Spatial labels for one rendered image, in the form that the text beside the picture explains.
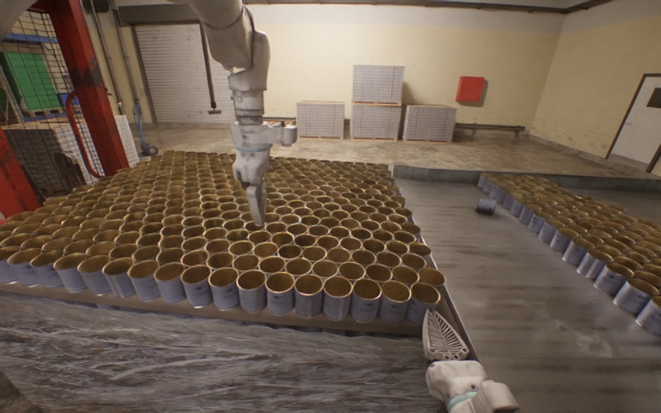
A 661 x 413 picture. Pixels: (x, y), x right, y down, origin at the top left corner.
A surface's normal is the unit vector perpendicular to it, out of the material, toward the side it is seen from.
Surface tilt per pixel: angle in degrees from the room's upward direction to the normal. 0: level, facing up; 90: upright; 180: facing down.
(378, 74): 90
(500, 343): 0
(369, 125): 90
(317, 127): 89
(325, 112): 90
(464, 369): 5
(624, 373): 0
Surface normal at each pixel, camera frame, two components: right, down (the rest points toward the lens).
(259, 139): 0.47, 0.42
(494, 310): 0.02, -0.89
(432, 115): -0.11, 0.45
